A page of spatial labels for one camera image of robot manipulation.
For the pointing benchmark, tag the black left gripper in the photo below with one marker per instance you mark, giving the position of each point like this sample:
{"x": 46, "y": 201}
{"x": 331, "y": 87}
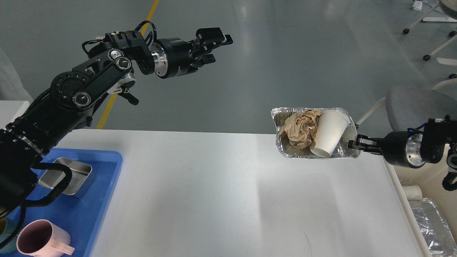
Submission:
{"x": 171, "y": 56}

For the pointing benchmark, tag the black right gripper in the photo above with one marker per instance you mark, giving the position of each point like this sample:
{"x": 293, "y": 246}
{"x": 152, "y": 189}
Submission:
{"x": 399, "y": 148}

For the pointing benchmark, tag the white paper cup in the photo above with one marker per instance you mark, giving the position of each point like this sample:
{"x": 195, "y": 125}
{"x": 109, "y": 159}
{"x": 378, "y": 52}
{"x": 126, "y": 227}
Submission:
{"x": 331, "y": 126}

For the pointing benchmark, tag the brown paper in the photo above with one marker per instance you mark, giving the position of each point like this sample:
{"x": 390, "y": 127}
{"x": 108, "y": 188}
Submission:
{"x": 301, "y": 129}

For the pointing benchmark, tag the stainless steel rectangular tray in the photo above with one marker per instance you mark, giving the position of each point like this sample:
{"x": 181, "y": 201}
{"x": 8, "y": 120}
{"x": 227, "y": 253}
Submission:
{"x": 82, "y": 177}

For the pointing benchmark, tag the pink plastic mug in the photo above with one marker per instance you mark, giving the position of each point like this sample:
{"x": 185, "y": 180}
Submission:
{"x": 42, "y": 238}

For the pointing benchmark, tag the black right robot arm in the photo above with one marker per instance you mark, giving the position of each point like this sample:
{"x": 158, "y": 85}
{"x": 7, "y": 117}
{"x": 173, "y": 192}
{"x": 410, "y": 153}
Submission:
{"x": 437, "y": 133}

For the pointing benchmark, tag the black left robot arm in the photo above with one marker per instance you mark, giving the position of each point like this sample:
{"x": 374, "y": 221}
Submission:
{"x": 72, "y": 99}

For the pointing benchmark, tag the paper cup in bin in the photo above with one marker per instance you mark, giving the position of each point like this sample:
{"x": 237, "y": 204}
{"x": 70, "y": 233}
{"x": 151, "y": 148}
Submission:
{"x": 412, "y": 193}

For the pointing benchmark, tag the cream plastic bin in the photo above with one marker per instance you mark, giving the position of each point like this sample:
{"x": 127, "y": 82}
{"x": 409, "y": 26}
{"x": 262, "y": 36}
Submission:
{"x": 429, "y": 179}

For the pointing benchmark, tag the foil tray in bin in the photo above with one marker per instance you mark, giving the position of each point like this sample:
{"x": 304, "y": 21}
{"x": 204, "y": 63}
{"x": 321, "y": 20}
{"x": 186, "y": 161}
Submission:
{"x": 434, "y": 228}

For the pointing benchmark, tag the teal ceramic cup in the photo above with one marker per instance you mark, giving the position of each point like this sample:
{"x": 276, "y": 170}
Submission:
{"x": 7, "y": 228}

